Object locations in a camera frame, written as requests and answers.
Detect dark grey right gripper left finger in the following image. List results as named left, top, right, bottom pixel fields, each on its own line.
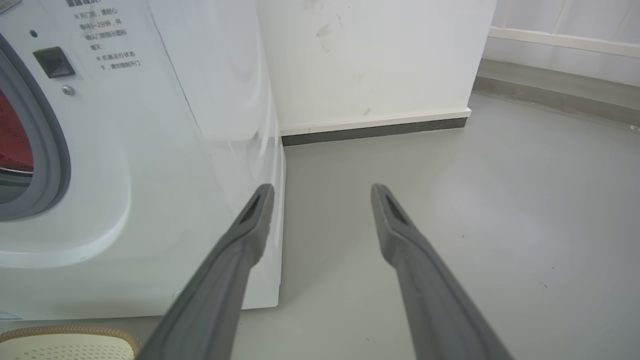
left=136, top=183, right=275, bottom=360

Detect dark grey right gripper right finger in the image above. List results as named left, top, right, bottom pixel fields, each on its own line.
left=370, top=183, right=515, bottom=360

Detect red garment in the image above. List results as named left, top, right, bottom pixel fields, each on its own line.
left=0, top=90, right=35, bottom=174

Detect white front-load washing machine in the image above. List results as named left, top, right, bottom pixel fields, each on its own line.
left=0, top=0, right=287, bottom=322

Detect grey rubber door seal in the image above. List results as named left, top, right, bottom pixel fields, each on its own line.
left=0, top=33, right=72, bottom=223

